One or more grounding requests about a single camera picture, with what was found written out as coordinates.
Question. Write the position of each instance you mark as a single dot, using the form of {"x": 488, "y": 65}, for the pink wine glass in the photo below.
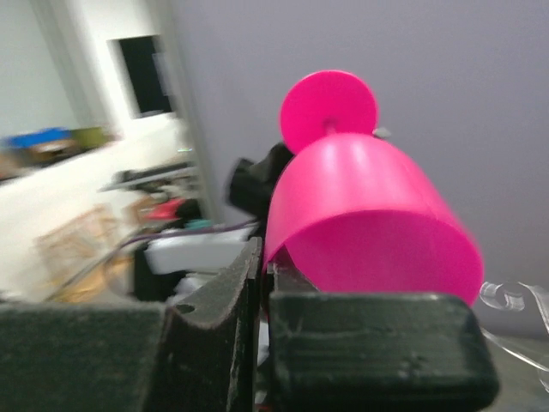
{"x": 354, "y": 213}

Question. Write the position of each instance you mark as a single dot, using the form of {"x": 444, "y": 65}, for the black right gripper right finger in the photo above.
{"x": 373, "y": 352}

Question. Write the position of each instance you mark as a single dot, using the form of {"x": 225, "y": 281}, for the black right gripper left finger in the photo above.
{"x": 198, "y": 355}

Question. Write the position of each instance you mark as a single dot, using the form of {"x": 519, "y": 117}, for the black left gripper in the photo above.
{"x": 251, "y": 184}

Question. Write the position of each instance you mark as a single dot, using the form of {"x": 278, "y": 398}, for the clear wine glass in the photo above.
{"x": 517, "y": 322}

